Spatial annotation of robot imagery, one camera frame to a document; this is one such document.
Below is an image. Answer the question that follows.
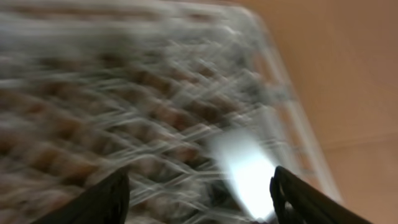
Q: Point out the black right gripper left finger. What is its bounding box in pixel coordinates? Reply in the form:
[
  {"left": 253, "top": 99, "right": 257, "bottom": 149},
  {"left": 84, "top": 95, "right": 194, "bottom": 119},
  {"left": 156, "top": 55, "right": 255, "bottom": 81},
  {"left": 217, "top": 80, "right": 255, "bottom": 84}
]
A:
[{"left": 32, "top": 169, "right": 130, "bottom": 224}]

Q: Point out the grey dishwasher rack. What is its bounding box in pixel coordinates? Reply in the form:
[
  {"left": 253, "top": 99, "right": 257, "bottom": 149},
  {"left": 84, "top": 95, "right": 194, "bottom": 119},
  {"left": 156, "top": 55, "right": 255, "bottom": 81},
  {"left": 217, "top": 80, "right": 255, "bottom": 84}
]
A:
[{"left": 1, "top": 1, "right": 341, "bottom": 223}]

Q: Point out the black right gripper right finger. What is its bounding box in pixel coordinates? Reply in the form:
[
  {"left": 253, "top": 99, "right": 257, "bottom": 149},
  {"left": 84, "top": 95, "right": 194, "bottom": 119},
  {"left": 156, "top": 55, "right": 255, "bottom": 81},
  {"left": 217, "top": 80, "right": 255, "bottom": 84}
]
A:
[{"left": 270, "top": 166, "right": 371, "bottom": 224}]

